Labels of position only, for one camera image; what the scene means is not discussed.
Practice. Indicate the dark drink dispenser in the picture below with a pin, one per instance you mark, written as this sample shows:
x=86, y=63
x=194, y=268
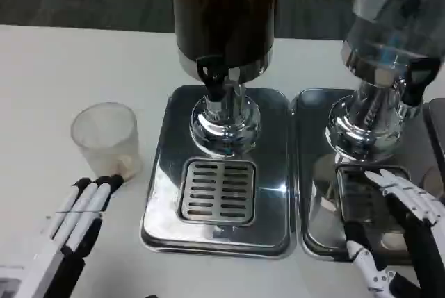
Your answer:
x=226, y=16

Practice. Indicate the steel drip tray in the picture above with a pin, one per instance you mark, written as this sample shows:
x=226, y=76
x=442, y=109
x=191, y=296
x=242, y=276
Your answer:
x=313, y=131
x=274, y=173

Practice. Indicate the clear drink dispenser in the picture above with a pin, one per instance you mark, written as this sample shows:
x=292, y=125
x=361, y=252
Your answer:
x=379, y=41

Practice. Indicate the clear ribbed glass cup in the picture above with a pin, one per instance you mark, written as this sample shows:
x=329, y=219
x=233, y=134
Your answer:
x=104, y=138

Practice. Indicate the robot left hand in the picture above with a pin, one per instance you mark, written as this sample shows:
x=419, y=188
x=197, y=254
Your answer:
x=74, y=219

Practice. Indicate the slotted steel tray grid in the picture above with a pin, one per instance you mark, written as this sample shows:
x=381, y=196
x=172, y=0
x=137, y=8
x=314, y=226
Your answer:
x=217, y=190
x=354, y=194

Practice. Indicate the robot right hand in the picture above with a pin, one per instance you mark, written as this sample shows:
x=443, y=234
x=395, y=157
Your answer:
x=422, y=242

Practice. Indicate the black tap lever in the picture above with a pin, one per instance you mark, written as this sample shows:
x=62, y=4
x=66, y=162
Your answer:
x=205, y=68
x=419, y=79

